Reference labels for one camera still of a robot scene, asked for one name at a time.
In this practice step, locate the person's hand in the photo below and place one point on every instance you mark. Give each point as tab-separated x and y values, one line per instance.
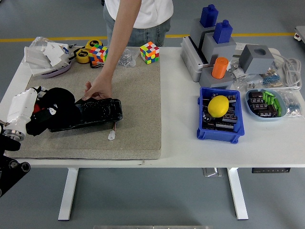
101	89

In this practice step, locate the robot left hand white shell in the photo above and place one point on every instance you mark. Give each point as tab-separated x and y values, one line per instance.
20	107

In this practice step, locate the black rag with red patch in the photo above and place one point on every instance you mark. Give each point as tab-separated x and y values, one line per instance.
63	100

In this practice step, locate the person's forearm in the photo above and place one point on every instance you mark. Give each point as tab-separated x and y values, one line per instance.
120	35

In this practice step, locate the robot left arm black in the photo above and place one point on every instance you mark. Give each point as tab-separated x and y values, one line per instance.
8	176

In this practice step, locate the black table control panel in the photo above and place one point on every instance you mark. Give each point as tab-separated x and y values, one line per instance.
271	170

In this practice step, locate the stickerless Rubik's cube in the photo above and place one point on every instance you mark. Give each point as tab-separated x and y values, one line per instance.
98	54

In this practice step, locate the grey-brown mat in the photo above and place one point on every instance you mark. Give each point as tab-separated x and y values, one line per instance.
138	95

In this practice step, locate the yellow tape measure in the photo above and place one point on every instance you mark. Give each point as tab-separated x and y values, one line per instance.
82	56
93	44

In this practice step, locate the clear bag of screws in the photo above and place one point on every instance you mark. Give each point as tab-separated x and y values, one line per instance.
127	59

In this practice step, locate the purple tray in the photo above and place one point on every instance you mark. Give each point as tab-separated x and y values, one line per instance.
58	71

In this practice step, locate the white folded plastic piece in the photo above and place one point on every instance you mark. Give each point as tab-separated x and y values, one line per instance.
55	53

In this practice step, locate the white-faced Rubik's cube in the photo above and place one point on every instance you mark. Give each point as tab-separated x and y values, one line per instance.
149	53

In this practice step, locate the clear plastic bag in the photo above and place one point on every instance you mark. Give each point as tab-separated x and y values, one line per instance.
39	42

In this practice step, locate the person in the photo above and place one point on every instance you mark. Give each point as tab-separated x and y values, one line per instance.
155	14

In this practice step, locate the white table leg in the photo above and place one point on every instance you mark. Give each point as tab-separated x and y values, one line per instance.
237	193
68	193

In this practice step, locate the grey block with round socket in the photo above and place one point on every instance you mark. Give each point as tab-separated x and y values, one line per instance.
207	81

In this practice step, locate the yellow lemon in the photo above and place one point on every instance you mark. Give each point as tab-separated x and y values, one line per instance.
218	106

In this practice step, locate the orange cylinder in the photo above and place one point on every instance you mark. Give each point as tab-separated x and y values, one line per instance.
219	68

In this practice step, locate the blue peg block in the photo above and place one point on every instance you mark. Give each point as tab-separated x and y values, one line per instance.
209	15
222	32

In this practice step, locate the clear bag of small parts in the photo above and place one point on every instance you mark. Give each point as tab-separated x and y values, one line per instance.
243	80

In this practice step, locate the blue plastic bin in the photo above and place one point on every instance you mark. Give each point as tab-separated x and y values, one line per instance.
240	124

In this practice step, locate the white power strip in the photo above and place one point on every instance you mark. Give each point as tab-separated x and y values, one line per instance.
240	48

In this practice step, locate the light blue dish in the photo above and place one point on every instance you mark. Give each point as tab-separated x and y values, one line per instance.
249	108

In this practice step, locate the grey block with empty hole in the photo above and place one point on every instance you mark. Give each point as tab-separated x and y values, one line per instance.
252	62

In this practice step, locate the green battery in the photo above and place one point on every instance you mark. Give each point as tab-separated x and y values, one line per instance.
267	99
269	92
277	107

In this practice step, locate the bag of blue resistors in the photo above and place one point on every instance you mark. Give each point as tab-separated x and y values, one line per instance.
293	105
271	78

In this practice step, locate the grey electrical enclosure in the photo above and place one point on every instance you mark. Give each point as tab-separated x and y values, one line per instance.
189	59

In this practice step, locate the metal bracket under table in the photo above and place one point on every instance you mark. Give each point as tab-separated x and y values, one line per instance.
212	172

